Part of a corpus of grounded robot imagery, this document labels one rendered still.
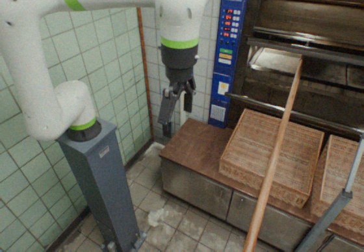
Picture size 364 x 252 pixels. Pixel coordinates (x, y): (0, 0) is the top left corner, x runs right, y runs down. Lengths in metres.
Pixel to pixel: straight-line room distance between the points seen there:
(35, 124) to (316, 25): 1.43
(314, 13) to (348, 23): 0.17
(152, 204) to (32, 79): 1.69
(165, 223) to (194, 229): 0.25
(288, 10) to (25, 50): 1.32
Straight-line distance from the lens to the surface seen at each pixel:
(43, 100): 0.84
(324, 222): 1.59
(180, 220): 2.16
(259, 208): 0.88
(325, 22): 1.57
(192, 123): 2.07
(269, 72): 1.70
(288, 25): 1.56
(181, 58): 0.55
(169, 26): 0.53
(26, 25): 0.72
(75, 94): 0.98
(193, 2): 0.51
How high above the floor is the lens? 1.93
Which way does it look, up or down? 39 degrees down
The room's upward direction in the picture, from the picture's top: straight up
